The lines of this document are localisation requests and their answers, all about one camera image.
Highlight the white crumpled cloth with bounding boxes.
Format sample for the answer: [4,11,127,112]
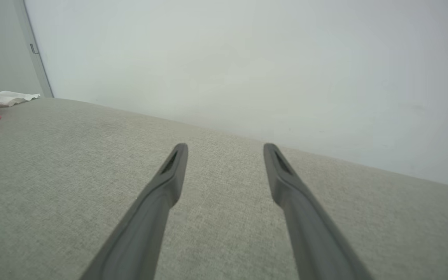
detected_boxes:
[0,90,41,108]

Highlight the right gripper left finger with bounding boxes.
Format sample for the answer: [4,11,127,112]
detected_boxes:
[80,143,189,280]

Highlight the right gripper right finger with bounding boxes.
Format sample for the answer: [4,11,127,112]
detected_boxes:
[263,143,373,280]

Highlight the grey door frame strip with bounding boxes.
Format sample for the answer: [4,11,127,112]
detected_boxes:
[13,0,54,98]

